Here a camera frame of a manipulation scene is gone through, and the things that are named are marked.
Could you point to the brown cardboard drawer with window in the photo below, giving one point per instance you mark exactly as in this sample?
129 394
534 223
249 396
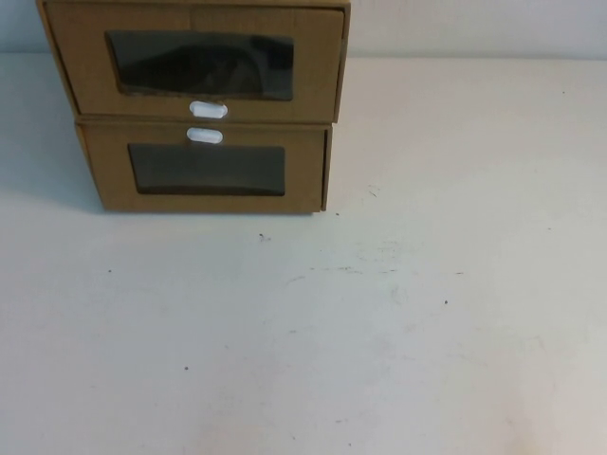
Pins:
76 61
303 180

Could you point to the brown cardboard shoe box shell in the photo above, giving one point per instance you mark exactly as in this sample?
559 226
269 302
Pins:
347 28

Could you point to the lower cardboard drawer with window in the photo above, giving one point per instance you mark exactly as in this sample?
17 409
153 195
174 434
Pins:
331 142

